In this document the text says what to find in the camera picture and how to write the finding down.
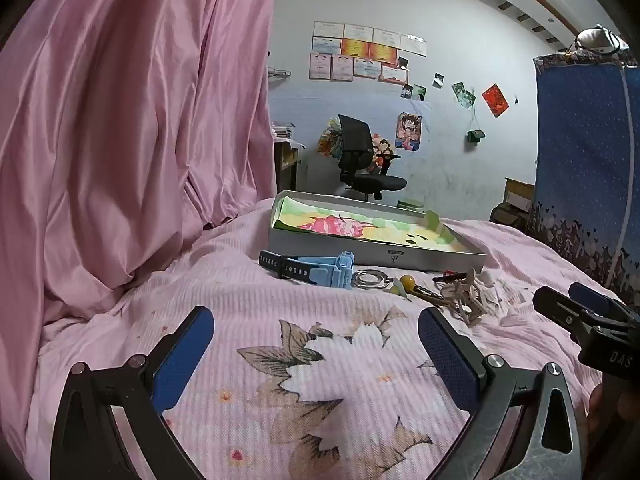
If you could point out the pink satin curtain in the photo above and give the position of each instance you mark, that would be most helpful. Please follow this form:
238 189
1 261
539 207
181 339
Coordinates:
125 110

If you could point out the green hanging pouch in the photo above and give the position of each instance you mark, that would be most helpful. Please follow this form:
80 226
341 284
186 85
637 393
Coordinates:
475 136

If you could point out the dark bag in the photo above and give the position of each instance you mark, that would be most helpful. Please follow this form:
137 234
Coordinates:
507 217

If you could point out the cardboard box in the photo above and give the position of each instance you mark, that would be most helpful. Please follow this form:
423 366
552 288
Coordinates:
520 192

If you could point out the red wall card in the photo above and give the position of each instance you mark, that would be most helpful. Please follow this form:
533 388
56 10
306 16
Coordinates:
495 100

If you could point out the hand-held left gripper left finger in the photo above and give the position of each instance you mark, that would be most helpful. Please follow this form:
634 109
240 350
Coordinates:
182 360

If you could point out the dark red hair pin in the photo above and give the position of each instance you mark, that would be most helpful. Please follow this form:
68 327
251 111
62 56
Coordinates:
450 277

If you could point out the pale hair claw clip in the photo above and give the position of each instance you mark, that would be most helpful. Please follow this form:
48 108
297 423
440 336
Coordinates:
467 300

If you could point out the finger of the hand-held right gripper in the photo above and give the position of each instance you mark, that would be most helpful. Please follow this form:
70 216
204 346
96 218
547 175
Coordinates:
560 307
595 297

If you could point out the wooden desk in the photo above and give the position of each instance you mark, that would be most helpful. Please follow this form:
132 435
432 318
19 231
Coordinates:
287 160

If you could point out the white cloth bag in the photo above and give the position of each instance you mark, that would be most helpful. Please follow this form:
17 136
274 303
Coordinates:
595 40

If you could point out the person's right hand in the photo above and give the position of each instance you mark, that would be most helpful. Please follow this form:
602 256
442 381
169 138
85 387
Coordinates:
596 410

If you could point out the scattered wall photos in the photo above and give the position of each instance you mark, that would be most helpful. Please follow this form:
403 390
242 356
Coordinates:
419 93

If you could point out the blue printed curtain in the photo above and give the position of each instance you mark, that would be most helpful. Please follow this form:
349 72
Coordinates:
580 160

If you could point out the black office chair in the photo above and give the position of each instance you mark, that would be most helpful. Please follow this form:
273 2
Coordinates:
372 182

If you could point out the colourful paper decoration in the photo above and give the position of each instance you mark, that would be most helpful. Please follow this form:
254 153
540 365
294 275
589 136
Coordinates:
330 137

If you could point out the group of wall certificates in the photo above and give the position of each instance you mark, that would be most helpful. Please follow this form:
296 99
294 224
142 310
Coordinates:
350 55

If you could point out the stack of papers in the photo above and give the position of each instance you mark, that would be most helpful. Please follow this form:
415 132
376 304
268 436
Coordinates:
281 131

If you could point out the cartoon children wall poster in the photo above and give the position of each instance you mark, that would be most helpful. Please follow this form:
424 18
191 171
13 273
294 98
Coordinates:
382 147

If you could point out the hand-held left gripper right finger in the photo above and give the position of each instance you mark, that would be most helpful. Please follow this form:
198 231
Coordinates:
445 355

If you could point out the yellow bead charm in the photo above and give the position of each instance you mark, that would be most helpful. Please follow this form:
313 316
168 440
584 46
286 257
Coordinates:
407 280

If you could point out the grey shallow box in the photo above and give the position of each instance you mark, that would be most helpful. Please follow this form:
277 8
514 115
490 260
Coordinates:
425 260

